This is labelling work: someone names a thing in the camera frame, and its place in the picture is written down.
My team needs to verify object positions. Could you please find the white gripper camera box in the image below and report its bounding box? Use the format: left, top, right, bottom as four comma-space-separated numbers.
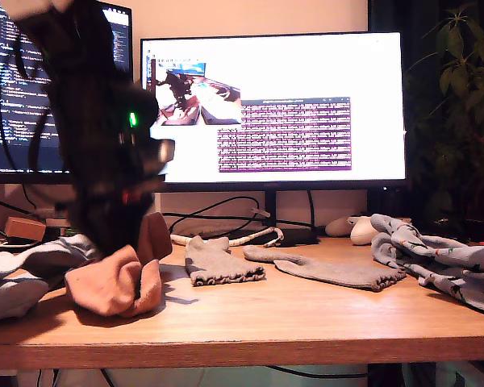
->
143, 138, 177, 177

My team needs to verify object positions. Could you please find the salmon pink ankle sock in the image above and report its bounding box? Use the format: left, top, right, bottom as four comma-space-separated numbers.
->
120, 211, 173, 318
64, 243, 142, 318

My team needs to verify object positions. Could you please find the black table leg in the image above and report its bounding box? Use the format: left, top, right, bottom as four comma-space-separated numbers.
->
366, 364, 404, 387

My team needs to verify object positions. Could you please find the grey frilled cuff sock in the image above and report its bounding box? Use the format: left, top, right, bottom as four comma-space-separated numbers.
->
242, 244, 408, 293
184, 235, 266, 288

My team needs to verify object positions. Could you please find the pale blue toucan sock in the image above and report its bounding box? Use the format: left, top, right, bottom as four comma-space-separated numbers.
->
369, 213, 484, 272
403, 257, 484, 318

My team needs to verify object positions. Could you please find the white ribbed sock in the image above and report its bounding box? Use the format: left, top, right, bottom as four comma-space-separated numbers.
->
0, 233, 102, 291
0, 277, 52, 326

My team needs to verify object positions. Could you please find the green leafy houseplant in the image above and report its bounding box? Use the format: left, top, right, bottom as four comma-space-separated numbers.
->
403, 3, 484, 235

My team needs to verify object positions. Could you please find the black fabric pouch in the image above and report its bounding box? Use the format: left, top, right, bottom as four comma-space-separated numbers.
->
280, 227, 322, 247

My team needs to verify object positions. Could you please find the white computer mouse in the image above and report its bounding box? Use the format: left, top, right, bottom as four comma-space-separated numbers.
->
325, 216, 354, 237

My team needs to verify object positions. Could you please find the white screen monitor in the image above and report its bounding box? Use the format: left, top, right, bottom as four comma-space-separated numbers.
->
140, 31, 408, 227

